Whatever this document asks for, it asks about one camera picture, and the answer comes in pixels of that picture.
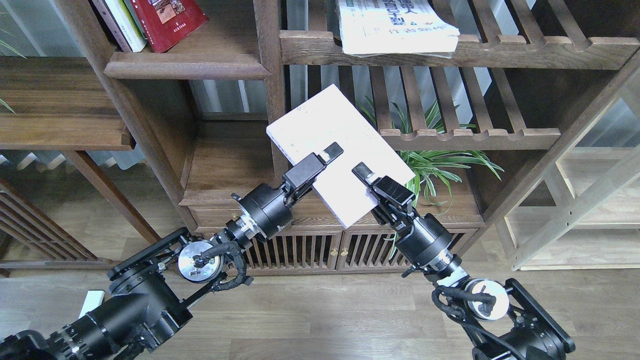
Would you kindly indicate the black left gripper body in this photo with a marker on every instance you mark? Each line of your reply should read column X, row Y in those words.
column 267, row 210

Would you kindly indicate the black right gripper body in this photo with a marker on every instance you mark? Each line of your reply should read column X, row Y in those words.
column 421, row 240

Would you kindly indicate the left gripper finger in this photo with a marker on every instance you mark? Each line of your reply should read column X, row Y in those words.
column 301, row 177

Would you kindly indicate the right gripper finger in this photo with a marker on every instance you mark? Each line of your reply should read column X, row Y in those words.
column 392, row 197

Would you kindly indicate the white lavender book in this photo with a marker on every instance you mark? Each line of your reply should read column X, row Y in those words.
column 327, row 118

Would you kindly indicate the red book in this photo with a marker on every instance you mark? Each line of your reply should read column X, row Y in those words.
column 167, row 22

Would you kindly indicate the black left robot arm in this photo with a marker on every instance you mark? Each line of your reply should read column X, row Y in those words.
column 151, row 292

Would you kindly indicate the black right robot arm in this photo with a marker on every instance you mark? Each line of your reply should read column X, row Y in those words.
column 503, row 321

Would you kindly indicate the green spider plant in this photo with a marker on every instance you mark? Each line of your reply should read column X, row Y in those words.
column 428, row 165

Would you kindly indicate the left slatted cabinet door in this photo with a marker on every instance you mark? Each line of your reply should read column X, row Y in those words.
column 297, row 253

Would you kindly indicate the slatted cabinet door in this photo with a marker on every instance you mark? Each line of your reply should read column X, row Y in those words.
column 367, row 251
column 297, row 253

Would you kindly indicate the right slatted cabinet door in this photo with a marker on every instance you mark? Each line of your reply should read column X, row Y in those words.
column 367, row 251

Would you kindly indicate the small wooden drawer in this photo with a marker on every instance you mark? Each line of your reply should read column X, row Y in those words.
column 208, row 217

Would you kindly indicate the dark wooden bookshelf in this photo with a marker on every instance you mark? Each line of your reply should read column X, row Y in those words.
column 199, row 111

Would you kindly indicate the white open book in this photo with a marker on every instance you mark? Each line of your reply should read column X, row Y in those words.
column 380, row 27

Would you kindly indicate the light wooden rack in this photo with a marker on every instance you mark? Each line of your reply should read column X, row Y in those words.
column 593, row 220

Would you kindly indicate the white table leg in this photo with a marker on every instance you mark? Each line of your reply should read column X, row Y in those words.
column 93, row 299

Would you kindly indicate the white spine upright book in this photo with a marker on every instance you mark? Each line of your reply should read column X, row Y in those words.
column 129, row 37

